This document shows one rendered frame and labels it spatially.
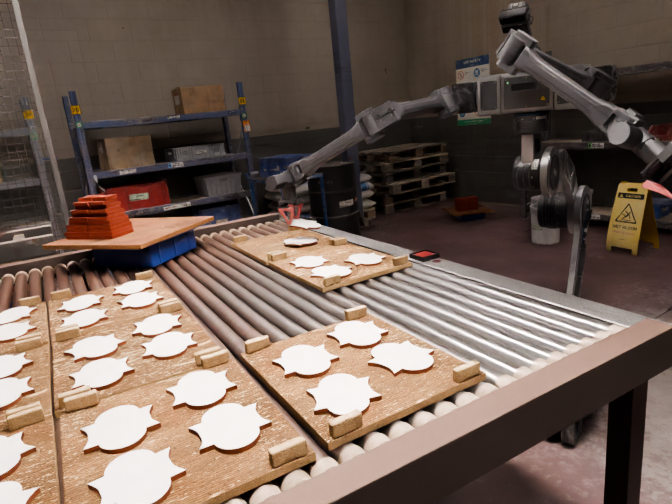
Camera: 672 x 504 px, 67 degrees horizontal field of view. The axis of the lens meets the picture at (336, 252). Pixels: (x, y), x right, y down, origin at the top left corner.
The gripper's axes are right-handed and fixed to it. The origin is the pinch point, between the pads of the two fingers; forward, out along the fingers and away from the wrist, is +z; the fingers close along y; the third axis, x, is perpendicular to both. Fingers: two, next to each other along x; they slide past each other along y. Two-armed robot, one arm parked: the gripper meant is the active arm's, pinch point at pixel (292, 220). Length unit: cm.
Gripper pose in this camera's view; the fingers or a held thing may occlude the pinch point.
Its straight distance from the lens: 212.4
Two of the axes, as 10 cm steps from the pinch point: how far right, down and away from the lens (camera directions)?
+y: 3.0, -2.8, 9.1
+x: -9.5, 0.2, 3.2
